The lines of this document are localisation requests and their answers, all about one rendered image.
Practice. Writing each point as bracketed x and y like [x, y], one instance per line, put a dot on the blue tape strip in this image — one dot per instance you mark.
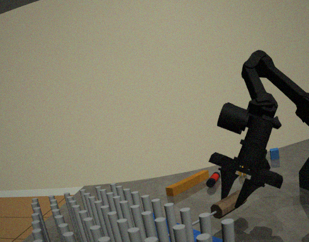
[215, 239]

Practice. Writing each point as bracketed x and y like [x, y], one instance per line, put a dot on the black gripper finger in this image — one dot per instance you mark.
[228, 179]
[248, 187]

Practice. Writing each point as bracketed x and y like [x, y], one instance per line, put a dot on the red and black screwdriver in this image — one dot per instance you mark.
[213, 179]

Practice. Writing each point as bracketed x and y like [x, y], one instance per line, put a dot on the brown-handled metal rod tool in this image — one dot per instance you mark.
[224, 206]

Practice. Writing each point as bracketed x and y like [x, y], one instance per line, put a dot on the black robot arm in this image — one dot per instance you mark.
[259, 116]

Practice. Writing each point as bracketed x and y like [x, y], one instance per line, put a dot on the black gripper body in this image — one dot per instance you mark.
[250, 155]

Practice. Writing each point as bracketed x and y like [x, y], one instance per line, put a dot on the blue block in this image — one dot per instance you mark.
[274, 153]

